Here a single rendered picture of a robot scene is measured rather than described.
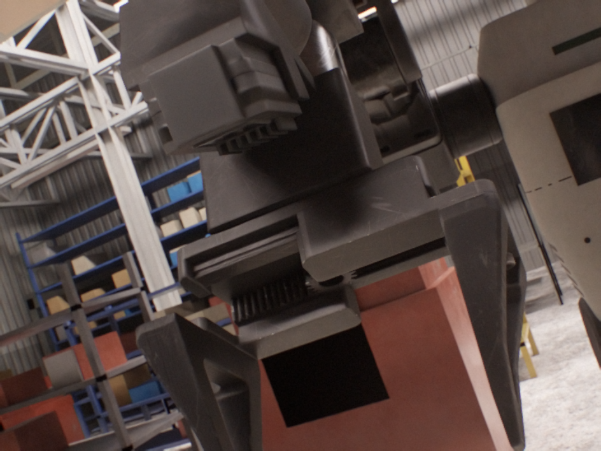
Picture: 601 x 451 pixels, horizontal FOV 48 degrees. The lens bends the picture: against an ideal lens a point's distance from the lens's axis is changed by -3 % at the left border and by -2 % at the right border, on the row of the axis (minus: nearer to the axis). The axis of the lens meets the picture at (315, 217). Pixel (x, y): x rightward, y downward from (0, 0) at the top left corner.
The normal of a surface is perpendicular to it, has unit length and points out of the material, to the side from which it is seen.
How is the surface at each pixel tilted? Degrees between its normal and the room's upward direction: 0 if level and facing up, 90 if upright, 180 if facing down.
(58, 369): 90
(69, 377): 90
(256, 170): 60
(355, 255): 150
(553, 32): 90
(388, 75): 141
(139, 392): 90
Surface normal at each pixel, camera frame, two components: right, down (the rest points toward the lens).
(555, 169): -0.41, 0.10
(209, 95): -0.21, 0.12
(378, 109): -0.04, 0.88
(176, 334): -0.29, -0.11
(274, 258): 0.18, 0.82
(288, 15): 0.83, 0.22
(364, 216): -0.39, -0.44
